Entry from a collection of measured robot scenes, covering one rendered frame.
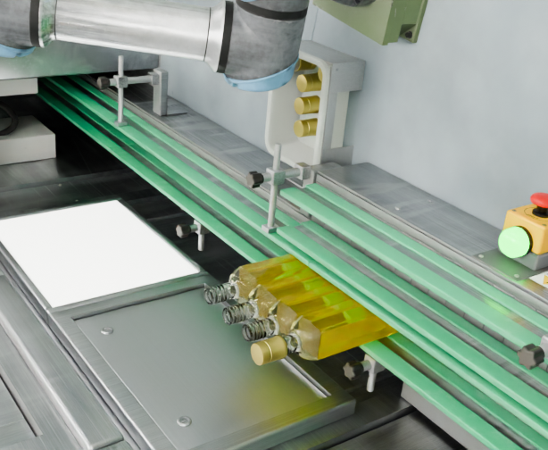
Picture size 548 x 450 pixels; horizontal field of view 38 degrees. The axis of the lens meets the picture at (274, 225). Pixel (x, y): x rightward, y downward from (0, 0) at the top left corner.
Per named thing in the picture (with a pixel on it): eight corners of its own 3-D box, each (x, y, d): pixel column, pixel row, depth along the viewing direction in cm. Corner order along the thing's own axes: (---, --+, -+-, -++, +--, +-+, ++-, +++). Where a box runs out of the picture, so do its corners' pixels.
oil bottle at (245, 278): (320, 270, 147) (222, 296, 135) (324, 243, 144) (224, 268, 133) (340, 284, 143) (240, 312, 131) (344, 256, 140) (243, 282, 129)
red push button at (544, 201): (520, 213, 115) (526, 192, 114) (537, 209, 118) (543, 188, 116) (543, 224, 113) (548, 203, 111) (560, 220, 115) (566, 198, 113)
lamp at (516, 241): (504, 247, 117) (491, 252, 115) (510, 220, 115) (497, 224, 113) (528, 261, 114) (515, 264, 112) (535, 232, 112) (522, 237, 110)
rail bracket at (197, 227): (227, 238, 174) (173, 250, 167) (228, 210, 171) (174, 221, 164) (236, 246, 171) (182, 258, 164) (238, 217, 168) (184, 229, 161)
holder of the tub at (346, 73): (296, 168, 170) (266, 173, 165) (310, 40, 158) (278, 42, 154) (347, 197, 157) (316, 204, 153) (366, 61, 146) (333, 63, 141)
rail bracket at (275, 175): (295, 220, 150) (240, 232, 143) (305, 136, 142) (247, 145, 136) (305, 227, 147) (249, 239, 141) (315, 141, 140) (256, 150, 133)
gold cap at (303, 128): (311, 115, 159) (294, 117, 156) (321, 120, 156) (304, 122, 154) (309, 132, 160) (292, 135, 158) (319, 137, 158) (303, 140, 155)
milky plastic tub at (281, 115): (296, 145, 167) (262, 150, 162) (307, 38, 158) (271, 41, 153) (349, 173, 155) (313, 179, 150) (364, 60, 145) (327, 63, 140)
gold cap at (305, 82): (314, 70, 155) (296, 71, 153) (326, 75, 153) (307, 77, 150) (312, 87, 157) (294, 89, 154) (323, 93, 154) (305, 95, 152)
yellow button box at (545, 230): (527, 242, 122) (496, 251, 118) (539, 197, 119) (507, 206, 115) (566, 261, 117) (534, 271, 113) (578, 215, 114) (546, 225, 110)
